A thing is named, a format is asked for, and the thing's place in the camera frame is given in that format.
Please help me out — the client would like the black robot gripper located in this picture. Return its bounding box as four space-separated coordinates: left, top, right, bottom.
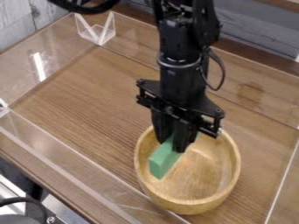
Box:
136 64 224 153

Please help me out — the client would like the green rectangular block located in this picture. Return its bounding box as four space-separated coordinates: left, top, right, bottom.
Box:
147 136 192 179

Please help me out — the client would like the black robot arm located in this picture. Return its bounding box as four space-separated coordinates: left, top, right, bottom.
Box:
136 0 224 152

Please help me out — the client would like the brown wooden bowl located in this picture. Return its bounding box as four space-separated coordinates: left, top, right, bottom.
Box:
135 128 240 215

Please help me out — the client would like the black metal table bracket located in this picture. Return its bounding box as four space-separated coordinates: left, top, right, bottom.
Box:
24 195 67 224

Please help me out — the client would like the black cable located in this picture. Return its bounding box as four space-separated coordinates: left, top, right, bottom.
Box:
0 196 48 224

